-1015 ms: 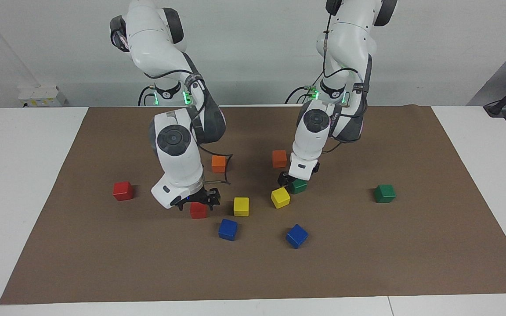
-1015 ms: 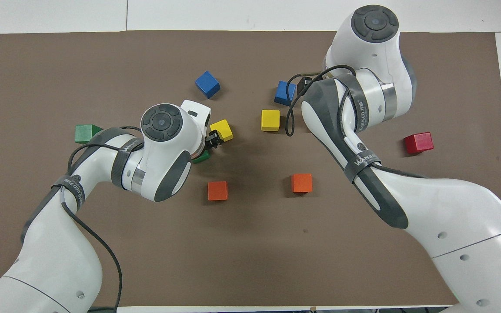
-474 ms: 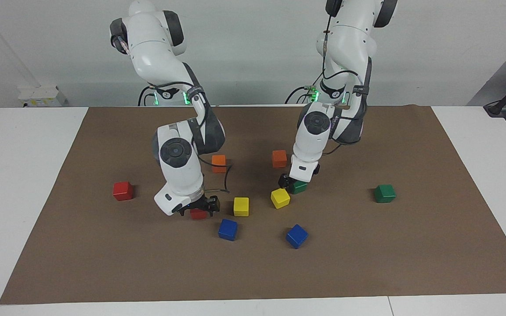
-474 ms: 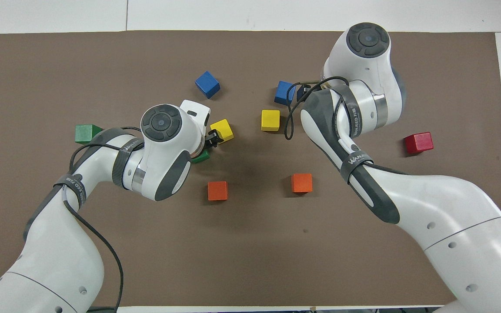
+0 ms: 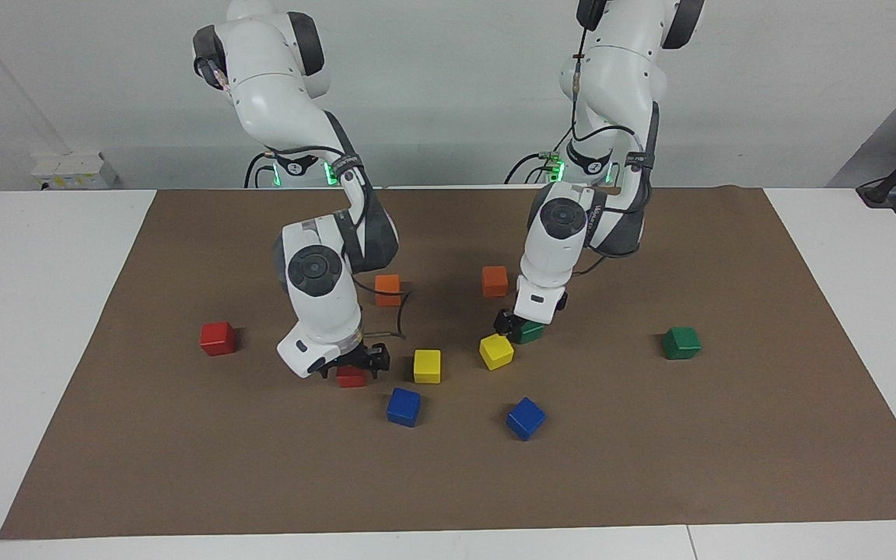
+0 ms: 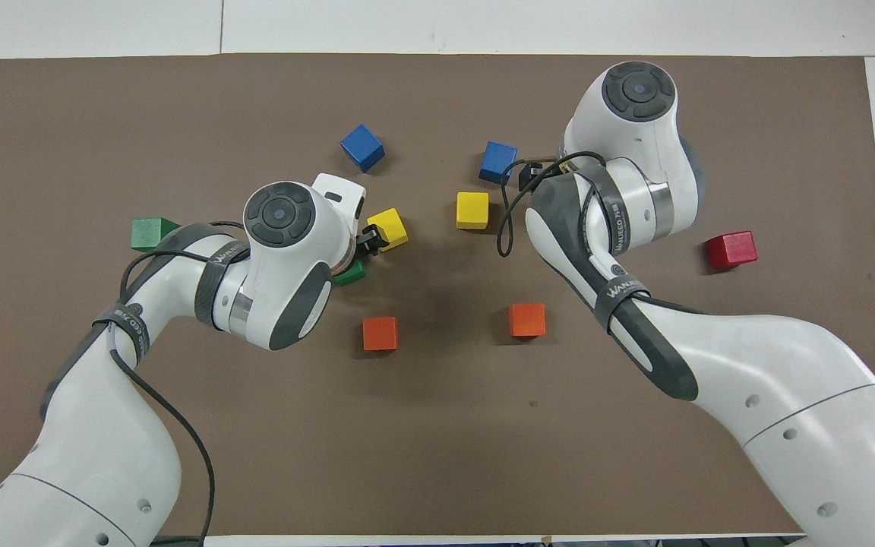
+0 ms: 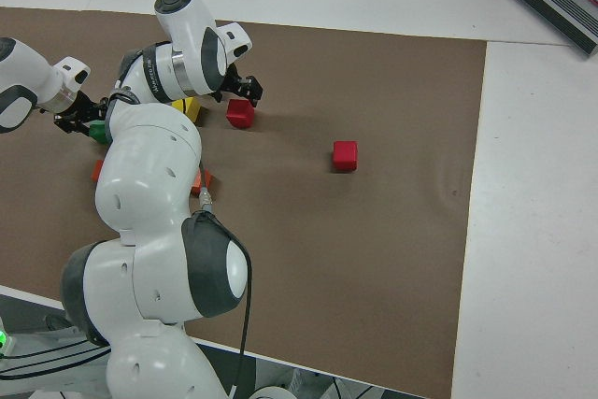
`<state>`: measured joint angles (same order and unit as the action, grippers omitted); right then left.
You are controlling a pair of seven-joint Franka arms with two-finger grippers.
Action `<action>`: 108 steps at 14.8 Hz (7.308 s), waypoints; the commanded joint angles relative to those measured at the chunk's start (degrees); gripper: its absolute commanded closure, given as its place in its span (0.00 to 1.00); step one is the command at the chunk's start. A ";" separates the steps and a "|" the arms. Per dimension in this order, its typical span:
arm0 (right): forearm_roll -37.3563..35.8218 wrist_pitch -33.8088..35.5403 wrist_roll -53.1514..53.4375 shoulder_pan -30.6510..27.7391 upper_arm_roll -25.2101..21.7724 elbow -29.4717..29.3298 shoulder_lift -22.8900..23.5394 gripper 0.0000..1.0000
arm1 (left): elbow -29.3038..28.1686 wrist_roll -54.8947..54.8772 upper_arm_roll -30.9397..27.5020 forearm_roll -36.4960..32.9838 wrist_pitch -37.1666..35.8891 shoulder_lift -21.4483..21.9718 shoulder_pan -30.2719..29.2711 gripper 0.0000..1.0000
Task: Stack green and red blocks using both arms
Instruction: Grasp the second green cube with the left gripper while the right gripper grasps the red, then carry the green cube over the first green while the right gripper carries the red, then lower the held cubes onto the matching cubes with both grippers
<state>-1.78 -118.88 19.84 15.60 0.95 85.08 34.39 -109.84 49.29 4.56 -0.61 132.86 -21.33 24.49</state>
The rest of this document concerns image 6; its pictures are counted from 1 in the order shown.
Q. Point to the blue wooden block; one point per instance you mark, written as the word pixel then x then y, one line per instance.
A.
pixel 497 161
pixel 362 147

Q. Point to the brown table mat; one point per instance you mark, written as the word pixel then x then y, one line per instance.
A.
pixel 437 456

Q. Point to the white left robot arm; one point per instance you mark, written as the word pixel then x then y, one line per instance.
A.
pixel 103 456

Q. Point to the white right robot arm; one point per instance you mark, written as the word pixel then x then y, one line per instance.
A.
pixel 787 395

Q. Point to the green wooden block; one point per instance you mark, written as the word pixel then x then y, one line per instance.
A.
pixel 147 235
pixel 352 273

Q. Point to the orange wooden block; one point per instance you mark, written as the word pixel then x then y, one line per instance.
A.
pixel 380 333
pixel 527 320

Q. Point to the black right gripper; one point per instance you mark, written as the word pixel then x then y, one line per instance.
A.
pixel 535 175

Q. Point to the yellow wooden block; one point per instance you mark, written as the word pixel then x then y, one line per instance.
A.
pixel 472 210
pixel 393 226

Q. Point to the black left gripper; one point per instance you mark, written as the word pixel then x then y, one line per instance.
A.
pixel 371 240

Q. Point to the red wooden block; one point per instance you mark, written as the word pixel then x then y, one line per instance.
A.
pixel 730 251

